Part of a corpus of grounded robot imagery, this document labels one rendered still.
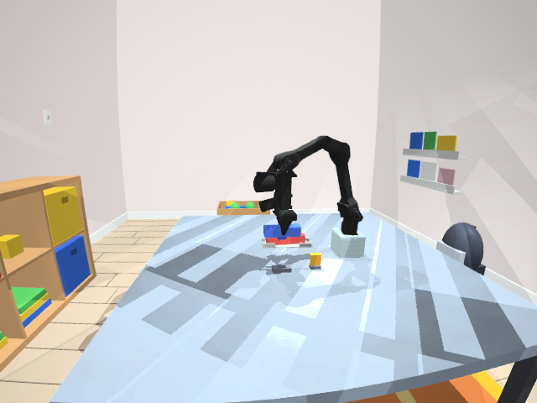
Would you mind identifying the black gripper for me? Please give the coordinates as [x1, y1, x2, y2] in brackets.
[272, 191, 297, 236]

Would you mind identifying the orange-yellow rectangular block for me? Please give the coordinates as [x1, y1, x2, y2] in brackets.
[310, 253, 321, 266]

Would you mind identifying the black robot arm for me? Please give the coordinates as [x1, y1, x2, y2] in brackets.
[253, 136, 363, 235]

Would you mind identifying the blue rectangular block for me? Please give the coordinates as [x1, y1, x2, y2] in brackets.
[263, 224, 301, 240]

